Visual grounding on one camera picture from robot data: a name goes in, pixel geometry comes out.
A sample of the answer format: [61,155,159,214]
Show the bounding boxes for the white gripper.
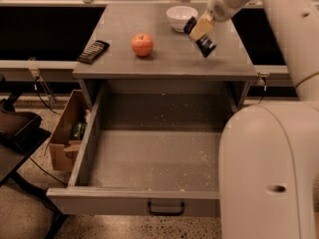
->
[189,0,250,42]

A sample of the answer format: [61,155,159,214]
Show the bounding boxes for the dark blue rxbar blueberry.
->
[183,17,216,58]

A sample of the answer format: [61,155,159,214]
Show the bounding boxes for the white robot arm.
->
[190,0,319,239]

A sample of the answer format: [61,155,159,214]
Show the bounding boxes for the grey cabinet with counter top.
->
[72,1,258,111]

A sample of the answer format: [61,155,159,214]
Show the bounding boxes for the grey open top drawer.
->
[48,80,236,216]

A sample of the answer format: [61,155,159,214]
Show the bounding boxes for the white ceramic bowl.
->
[166,6,198,32]

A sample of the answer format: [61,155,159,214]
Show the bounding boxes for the red apple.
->
[131,33,154,57]

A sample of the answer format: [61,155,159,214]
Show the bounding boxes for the black snack bar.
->
[78,40,110,64]

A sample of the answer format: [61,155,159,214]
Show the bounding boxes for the green packet in box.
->
[71,122,87,140]

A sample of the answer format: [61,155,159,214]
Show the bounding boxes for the brown cardboard box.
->
[49,90,88,172]

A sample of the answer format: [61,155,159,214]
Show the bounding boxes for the black side table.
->
[0,74,69,239]

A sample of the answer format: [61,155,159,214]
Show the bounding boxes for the metal rail bracket right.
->
[256,73,270,91]

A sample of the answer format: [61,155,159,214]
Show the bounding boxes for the metal rail bracket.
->
[28,57,57,109]
[256,73,270,91]

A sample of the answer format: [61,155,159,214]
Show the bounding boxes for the metal rail bracket left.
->
[28,57,57,109]

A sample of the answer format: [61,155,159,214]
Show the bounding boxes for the black drawer handle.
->
[147,201,185,217]

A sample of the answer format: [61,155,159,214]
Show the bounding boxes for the black floor cable left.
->
[29,156,68,187]

